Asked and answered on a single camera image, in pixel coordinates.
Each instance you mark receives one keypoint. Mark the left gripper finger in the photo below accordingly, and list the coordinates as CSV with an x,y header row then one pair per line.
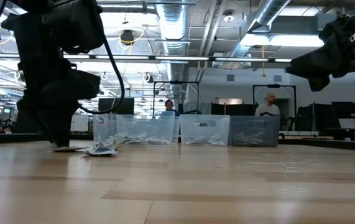
x,y
57,124

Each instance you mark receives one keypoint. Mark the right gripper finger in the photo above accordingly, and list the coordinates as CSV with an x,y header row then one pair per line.
x,y
315,70

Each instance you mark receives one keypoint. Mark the white packet dark print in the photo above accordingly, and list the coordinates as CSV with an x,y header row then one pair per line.
x,y
101,150
216,140
192,141
119,138
140,137

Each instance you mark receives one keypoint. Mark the long white bandage wrapper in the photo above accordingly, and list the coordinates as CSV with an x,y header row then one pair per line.
x,y
251,137

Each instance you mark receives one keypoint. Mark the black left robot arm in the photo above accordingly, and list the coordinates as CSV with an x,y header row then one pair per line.
x,y
31,4

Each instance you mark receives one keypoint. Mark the white board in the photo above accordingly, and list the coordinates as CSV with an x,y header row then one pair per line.
x,y
81,123

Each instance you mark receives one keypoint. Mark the bright ceiling light panel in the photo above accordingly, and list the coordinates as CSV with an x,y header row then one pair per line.
x,y
286,40

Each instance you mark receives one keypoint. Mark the black monitor row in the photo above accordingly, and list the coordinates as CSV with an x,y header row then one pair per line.
x,y
343,110

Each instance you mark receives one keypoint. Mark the dark grey plastic bin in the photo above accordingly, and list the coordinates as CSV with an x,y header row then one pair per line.
x,y
270,132

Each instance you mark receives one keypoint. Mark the wide black monitor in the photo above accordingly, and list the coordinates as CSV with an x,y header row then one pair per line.
x,y
236,109

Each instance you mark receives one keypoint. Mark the large clear plastic bin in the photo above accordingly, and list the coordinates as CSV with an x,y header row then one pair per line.
x,y
164,124

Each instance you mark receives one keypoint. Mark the small clear plastic bin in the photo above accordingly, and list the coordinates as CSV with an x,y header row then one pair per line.
x,y
205,132

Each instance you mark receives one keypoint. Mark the long ceiling light bar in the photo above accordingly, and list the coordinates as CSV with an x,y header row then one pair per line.
x,y
180,58

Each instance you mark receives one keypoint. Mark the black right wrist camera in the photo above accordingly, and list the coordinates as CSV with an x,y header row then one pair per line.
x,y
335,29

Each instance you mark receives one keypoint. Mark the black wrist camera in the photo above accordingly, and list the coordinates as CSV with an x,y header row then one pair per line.
x,y
335,29
77,25

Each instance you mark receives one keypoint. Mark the black gantry frame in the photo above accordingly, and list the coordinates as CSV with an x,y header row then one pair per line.
x,y
274,85
176,82

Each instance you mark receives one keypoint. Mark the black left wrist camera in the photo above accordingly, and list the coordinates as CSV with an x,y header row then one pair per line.
x,y
77,25

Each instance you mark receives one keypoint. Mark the slanted silver air duct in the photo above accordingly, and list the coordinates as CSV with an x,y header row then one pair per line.
x,y
267,12

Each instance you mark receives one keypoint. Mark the round silver air duct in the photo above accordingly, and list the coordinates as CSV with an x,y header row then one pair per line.
x,y
172,21

